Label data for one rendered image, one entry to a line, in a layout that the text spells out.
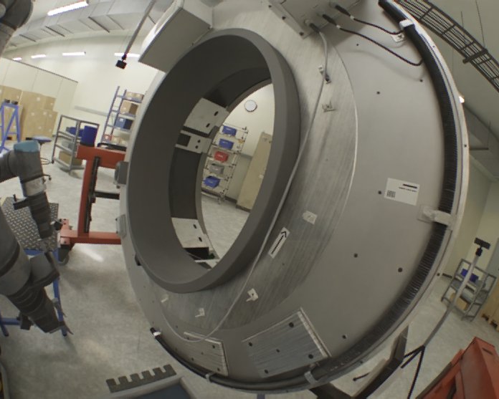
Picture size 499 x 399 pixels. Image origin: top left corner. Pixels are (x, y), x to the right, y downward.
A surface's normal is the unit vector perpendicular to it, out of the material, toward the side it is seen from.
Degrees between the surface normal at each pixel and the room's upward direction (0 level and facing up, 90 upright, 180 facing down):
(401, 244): 90
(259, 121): 90
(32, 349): 0
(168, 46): 145
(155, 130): 97
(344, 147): 90
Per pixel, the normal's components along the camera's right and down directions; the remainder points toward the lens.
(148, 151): 0.71, 0.22
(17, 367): 0.33, -0.93
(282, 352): -0.66, -0.11
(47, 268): 0.16, -0.82
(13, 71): 0.94, 0.34
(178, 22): 0.11, 0.96
